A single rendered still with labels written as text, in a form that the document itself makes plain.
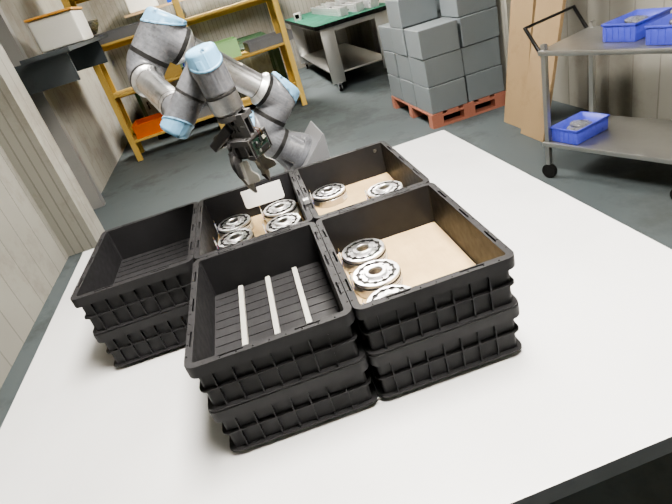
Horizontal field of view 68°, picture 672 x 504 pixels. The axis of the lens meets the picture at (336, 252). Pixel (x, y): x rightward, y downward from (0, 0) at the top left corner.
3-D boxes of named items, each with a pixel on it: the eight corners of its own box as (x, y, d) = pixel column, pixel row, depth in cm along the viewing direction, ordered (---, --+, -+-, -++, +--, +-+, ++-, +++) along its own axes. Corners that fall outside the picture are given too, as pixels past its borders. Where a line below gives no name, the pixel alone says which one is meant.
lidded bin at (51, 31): (54, 49, 466) (39, 18, 453) (96, 37, 469) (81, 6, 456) (40, 54, 424) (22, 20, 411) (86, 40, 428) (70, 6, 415)
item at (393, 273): (349, 269, 110) (349, 267, 110) (393, 256, 110) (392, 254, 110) (358, 294, 101) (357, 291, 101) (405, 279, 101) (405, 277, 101)
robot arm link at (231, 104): (200, 103, 116) (222, 87, 120) (209, 121, 118) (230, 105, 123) (222, 100, 111) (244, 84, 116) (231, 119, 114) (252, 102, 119)
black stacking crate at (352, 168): (303, 203, 160) (293, 171, 154) (390, 175, 161) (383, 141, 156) (327, 261, 125) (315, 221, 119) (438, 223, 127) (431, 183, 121)
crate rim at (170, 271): (106, 238, 151) (102, 231, 150) (201, 207, 153) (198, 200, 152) (73, 310, 117) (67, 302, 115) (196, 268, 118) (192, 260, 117)
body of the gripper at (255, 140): (256, 163, 120) (234, 118, 113) (232, 164, 125) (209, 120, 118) (275, 146, 124) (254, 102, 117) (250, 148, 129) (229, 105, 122)
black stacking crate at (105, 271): (121, 264, 156) (103, 233, 150) (212, 234, 158) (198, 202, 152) (94, 340, 121) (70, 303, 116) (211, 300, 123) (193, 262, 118)
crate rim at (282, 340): (196, 268, 118) (193, 260, 117) (316, 228, 120) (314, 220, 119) (188, 381, 84) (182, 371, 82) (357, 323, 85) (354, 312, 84)
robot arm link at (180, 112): (111, 79, 152) (155, 130, 118) (124, 44, 150) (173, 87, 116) (147, 94, 160) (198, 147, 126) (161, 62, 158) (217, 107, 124)
